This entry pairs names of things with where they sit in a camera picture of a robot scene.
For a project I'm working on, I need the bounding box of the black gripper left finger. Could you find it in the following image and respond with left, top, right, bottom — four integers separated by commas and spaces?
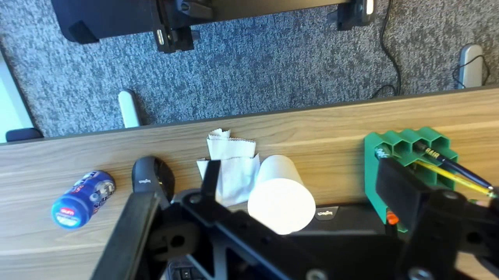
90, 159, 223, 280

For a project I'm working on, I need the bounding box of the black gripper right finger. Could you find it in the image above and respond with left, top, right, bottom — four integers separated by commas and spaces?
374, 158, 499, 280

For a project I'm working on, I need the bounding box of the blue gum bottle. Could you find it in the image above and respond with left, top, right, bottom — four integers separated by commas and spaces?
50, 170, 117, 231

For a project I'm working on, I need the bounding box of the yellow pencil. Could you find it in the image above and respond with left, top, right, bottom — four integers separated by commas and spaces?
414, 159, 497, 198

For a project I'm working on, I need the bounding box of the black computer mouse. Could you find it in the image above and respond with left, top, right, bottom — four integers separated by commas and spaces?
129, 155, 176, 201

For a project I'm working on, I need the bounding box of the black pen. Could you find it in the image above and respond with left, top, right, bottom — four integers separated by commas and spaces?
411, 142, 496, 192

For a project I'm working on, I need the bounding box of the green plastic pen holder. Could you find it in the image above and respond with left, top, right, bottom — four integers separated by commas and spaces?
363, 127, 460, 226

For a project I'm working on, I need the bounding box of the white crumpled tissue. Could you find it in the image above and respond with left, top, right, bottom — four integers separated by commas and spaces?
195, 128, 262, 208

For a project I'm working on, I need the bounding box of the white desk foot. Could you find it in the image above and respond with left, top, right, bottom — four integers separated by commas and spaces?
117, 89, 142, 130
457, 44, 488, 91

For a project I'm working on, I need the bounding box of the white paper cup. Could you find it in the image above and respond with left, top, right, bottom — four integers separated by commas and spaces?
246, 155, 318, 237

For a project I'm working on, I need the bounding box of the black perforated platform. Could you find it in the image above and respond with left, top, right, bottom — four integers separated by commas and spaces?
50, 0, 376, 54

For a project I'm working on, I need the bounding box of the black desk bracket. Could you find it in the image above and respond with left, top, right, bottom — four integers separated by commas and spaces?
4, 127, 43, 145

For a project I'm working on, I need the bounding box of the black floor cable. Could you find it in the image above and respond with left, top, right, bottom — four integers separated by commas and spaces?
371, 0, 402, 100

